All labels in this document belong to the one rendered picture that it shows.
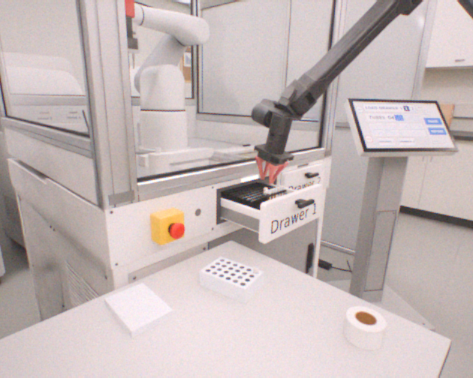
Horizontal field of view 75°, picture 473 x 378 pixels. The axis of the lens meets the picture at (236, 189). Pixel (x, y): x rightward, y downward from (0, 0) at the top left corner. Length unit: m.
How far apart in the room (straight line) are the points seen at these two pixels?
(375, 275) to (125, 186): 1.59
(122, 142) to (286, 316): 0.50
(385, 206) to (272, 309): 1.25
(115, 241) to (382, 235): 1.49
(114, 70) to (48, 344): 0.52
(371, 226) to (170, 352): 1.43
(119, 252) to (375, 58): 2.10
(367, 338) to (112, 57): 0.71
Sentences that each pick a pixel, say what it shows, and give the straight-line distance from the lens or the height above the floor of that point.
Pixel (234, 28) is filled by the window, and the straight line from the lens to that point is 0.94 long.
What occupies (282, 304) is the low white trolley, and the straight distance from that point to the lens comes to 0.71.
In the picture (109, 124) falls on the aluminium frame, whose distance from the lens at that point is 0.69.
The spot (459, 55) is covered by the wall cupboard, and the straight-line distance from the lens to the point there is 4.00.
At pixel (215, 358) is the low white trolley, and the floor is 0.76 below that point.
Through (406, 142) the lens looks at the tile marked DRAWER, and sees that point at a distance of 1.70.
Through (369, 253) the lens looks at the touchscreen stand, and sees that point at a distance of 1.90.
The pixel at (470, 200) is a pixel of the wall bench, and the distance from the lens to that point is 3.73.
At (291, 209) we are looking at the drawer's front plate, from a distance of 0.88.
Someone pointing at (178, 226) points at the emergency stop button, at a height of 0.89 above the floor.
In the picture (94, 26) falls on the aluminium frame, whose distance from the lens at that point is 0.70.
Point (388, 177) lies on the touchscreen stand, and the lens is 1.79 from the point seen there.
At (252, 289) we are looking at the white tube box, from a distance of 0.71.
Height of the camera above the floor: 1.18
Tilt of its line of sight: 16 degrees down
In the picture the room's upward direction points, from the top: 1 degrees clockwise
